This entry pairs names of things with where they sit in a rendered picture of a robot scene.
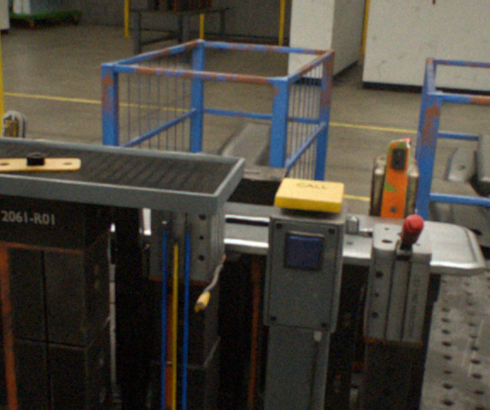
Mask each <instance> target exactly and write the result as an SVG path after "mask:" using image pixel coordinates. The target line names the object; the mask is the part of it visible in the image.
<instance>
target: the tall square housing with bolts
mask: <svg viewBox="0 0 490 410"><path fill-rule="evenodd" d="M225 214H226V202H225V204H224V206H223V207H222V208H221V209H220V211H219V213H218V214H217V215H205V214H188V213H179V212H171V211H162V210H154V209H150V274H149V280H154V281H155V357H154V358H153V360H152V362H151V387H150V410H218V409H219V362H220V338H221V336H218V312H219V279H218V282H217V284H216V286H215V287H214V289H213V290H211V291H210V292H208V293H209V298H208V302H207V305H206V306H205V308H204V310H203V313H198V312H196V310H195V305H196V303H197V302H198V300H199V298H200V296H201V295H202V292H203V291H204V290H205V289H206V288H207V287H208V286H210V285H211V283H212V282H213V276H214V272H215V270H216V269H217V267H218V266H220V265H222V264H223V262H224V260H225Z"/></svg>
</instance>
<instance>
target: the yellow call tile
mask: <svg viewBox="0 0 490 410"><path fill-rule="evenodd" d="M343 191H344V184H339V183H330V182H320V181H311V180H301V179H284V180H283V182H282V184H281V186H280V188H279V190H278V192H277V195H276V199H275V205H276V207H280V208H296V209H297V210H298V211H301V212H303V213H309V214H316V213H320V212H322V211H323V212H332V213H340V211H341V203H342V198H343Z"/></svg>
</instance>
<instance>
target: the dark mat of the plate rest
mask: <svg viewBox="0 0 490 410"><path fill-rule="evenodd" d="M28 153H45V159H79V160H80V168H79V171H77V172H47V173H0V174H4V175H13V176H21V177H31V178H40V179H57V180H66V181H75V182H84V183H93V184H102V185H119V186H128V187H137V188H146V189H156V190H172V191H182V192H190V193H200V194H208V195H213V194H214V193H215V192H216V191H217V189H218V188H219V187H220V186H221V185H222V183H223V182H224V181H225V179H226V178H227V176H228V175H229V174H230V172H231V171H232V169H233V168H234V167H235V165H236V164H230V163H221V162H211V161H192V160H183V159H173V158H163V157H153V156H143V155H125V154H115V153H106V152H95V151H86V150H76V149H57V148H48V147H38V146H28V145H19V144H9V143H0V160H9V159H26V156H27V154H28Z"/></svg>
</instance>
